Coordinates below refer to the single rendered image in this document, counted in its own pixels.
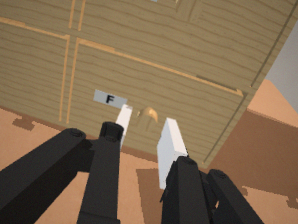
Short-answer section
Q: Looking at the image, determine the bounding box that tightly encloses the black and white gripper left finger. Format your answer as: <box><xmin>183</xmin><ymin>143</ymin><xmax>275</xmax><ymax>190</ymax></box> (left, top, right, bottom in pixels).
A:
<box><xmin>0</xmin><ymin>104</ymin><xmax>133</xmax><ymax>224</ymax></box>

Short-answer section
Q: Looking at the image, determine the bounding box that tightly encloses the tan wooden chest of drawers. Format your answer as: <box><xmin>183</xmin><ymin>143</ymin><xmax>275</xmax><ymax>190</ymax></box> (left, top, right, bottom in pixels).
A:
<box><xmin>0</xmin><ymin>0</ymin><xmax>298</xmax><ymax>169</ymax></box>

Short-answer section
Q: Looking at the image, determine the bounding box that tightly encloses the tan wooden drawer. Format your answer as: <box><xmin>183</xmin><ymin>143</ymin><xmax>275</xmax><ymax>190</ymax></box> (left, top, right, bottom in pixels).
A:
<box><xmin>0</xmin><ymin>0</ymin><xmax>75</xmax><ymax>28</ymax></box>
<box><xmin>0</xmin><ymin>17</ymin><xmax>70</xmax><ymax>121</ymax></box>
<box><xmin>68</xmin><ymin>39</ymin><xmax>244</xmax><ymax>164</ymax></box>
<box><xmin>80</xmin><ymin>0</ymin><xmax>296</xmax><ymax>87</ymax></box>

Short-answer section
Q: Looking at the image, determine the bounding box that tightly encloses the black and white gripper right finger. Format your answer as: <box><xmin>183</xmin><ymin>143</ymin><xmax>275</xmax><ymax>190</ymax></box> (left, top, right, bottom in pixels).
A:
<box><xmin>157</xmin><ymin>118</ymin><xmax>264</xmax><ymax>224</ymax></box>

